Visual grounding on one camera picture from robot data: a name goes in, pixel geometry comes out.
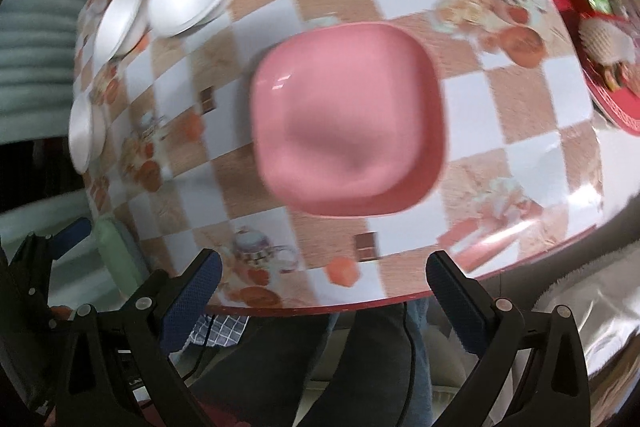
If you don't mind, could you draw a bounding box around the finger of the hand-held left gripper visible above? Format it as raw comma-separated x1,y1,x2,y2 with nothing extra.
15,217,95,288

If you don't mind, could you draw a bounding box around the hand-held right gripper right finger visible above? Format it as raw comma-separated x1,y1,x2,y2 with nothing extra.
425,250,593,427

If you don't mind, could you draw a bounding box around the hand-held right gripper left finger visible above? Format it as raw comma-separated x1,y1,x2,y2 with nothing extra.
54,248,223,427

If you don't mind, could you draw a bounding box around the pink square plate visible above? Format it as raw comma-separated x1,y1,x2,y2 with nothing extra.
248,21,448,219

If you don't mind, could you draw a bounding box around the blue checked cloth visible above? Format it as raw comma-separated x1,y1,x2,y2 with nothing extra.
182,314,251,350

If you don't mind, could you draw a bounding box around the white fluffy cloth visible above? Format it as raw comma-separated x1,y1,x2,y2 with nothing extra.
530,242,640,323

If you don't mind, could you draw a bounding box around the pale green curtain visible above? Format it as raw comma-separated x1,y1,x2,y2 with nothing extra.
0,0,116,148

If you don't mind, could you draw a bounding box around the checkered printed tablecloth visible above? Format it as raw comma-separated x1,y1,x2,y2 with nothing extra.
70,0,606,318

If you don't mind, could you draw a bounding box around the black cable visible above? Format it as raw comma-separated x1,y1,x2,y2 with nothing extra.
400,302,426,427

